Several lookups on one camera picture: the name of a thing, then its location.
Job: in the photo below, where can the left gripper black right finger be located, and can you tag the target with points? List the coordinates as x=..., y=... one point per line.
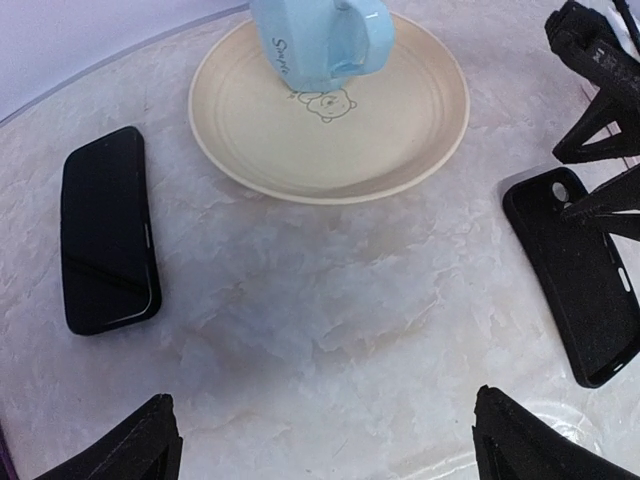
x=512, y=443

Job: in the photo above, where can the beige plate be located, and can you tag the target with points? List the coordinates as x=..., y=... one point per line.
x=377, y=136

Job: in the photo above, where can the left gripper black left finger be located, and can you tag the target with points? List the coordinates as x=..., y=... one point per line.
x=145, y=445

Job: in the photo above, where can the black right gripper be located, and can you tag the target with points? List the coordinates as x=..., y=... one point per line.
x=609, y=128

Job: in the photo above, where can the light blue mug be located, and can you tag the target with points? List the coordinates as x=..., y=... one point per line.
x=316, y=46

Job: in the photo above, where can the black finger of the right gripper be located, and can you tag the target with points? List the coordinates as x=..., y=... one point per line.
x=608, y=207

